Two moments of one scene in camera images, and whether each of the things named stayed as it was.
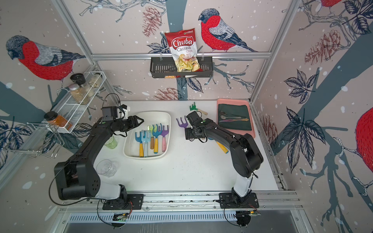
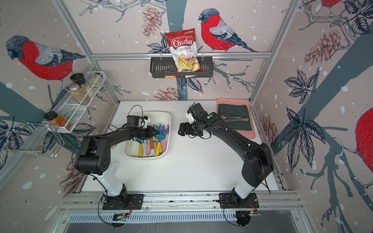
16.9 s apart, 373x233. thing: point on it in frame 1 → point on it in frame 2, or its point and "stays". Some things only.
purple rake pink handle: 164,133 stays
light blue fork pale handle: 145,140 stays
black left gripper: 136,124 → 150,133
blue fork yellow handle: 139,139 stays
